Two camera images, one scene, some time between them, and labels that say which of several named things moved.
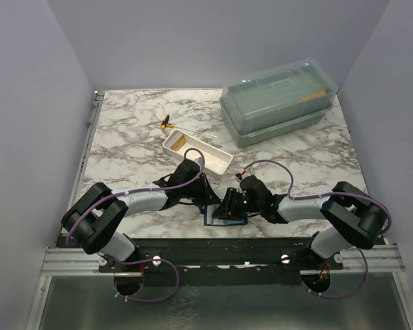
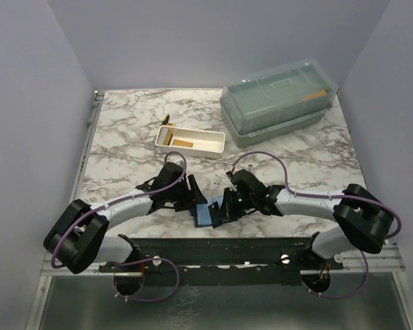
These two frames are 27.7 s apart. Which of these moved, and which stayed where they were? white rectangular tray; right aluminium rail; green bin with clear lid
Moved: white rectangular tray
Stayed: right aluminium rail; green bin with clear lid
